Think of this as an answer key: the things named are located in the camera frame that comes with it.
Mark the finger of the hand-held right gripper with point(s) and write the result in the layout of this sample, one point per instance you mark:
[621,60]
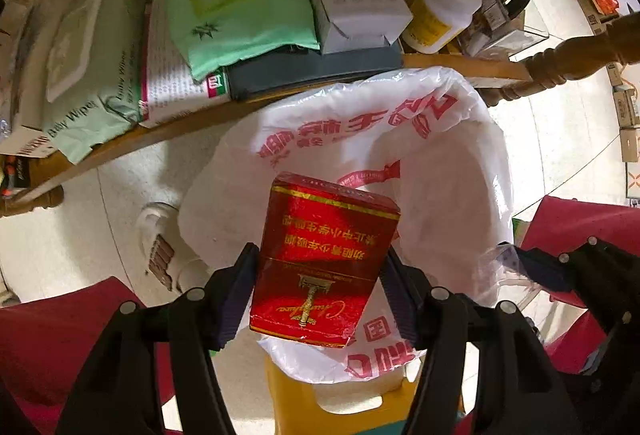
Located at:
[545,271]
[620,315]

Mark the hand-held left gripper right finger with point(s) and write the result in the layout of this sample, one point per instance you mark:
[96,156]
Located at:
[400,301]

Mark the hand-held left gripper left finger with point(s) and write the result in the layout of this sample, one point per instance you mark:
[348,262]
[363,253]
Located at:
[239,297]

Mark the red cigarette box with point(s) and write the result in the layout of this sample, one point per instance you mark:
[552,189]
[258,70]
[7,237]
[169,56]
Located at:
[320,265]

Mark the white plastic bag red print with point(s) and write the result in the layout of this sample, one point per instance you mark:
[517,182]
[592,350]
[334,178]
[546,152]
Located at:
[450,190]

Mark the white slipper with brown stripes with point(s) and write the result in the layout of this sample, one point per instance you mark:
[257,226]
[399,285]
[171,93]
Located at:
[165,250]

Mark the yellow plastic stool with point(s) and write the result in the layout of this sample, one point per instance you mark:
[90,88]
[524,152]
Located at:
[300,397]

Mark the stack of flattened cartons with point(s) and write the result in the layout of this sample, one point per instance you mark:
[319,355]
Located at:
[627,115]

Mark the person's red pants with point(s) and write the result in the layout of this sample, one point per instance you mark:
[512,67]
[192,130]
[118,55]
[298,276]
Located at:
[50,345]

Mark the white box with red text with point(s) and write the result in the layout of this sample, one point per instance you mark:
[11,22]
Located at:
[167,80]

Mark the dark grey flat box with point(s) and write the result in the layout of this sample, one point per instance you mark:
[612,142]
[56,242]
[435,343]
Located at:
[310,75]

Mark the clear knife holder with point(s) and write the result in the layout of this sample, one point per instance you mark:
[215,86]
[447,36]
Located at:
[520,35]

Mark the orange black tool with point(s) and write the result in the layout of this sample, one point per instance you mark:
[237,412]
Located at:
[12,175]

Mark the white box red stripes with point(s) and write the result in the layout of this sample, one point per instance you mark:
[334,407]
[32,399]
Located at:
[25,144]

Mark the open cardboard box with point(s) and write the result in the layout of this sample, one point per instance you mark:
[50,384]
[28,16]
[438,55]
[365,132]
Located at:
[582,7]

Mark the white bottle yellow label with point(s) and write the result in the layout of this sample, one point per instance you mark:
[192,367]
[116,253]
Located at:
[440,15]

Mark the pale green baby wipes pack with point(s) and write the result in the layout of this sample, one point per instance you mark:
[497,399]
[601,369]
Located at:
[75,65]

